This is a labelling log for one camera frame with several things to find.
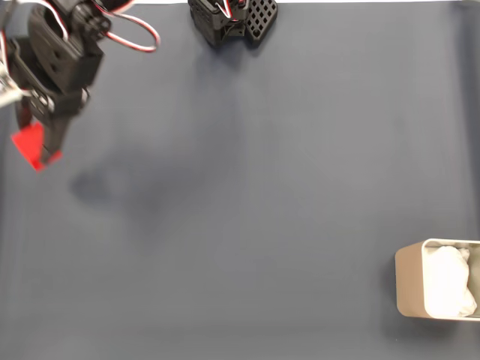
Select red cube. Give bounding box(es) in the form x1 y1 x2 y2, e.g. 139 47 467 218
10 121 64 173

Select beige rounded box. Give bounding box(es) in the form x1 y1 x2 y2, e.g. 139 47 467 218
394 238 480 322

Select dark blue-grey table mat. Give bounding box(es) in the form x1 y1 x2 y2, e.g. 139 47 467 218
0 1 480 360

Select white crumpled cloth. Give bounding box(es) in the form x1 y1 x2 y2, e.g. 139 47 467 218
425 245 479 319

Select red white black servo cable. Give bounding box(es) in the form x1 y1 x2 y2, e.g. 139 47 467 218
37 0 161 53
213 0 241 22

